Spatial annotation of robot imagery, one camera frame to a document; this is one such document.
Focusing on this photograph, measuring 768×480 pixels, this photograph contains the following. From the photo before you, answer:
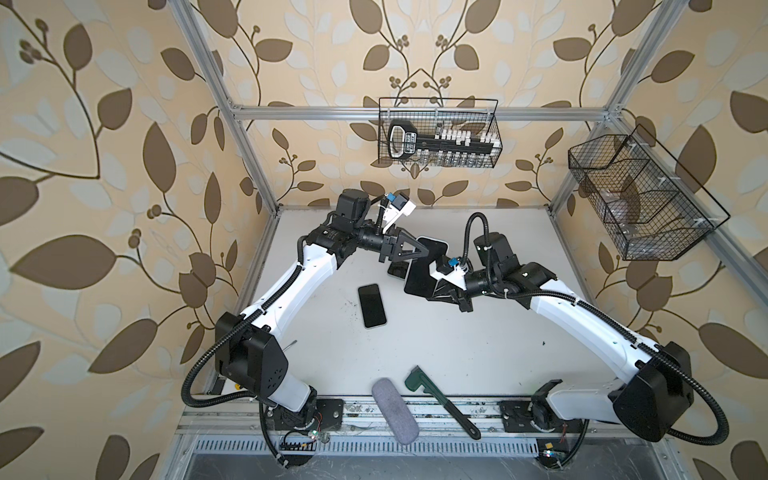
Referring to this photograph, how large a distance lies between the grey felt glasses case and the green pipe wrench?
0.16ft

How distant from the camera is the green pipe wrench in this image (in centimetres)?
74

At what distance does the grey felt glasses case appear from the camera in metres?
0.71
